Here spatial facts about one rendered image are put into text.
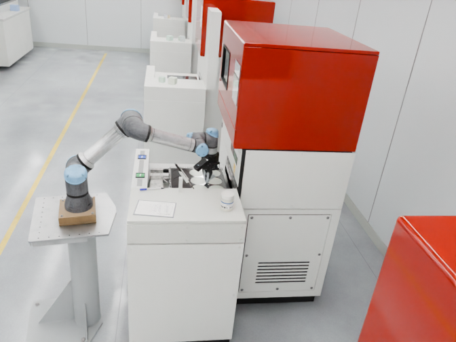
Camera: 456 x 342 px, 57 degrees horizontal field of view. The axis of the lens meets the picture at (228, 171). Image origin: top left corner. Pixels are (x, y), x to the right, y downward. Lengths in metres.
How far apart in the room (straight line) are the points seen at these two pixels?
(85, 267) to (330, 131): 1.64
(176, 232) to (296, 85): 1.02
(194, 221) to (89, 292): 0.91
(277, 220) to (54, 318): 1.56
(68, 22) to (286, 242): 8.61
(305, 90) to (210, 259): 1.06
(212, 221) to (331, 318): 1.36
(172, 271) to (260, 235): 0.66
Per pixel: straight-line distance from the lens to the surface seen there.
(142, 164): 2.79
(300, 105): 2.41
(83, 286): 2.79
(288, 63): 2.32
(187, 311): 2.62
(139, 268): 2.39
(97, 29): 10.53
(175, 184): 2.67
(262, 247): 2.83
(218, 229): 2.26
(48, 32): 10.75
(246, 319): 3.07
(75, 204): 2.46
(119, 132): 2.43
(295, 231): 2.81
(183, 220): 2.22
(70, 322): 3.06
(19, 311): 3.24
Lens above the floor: 2.20
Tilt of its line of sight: 27 degrees down
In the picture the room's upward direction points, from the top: 6 degrees clockwise
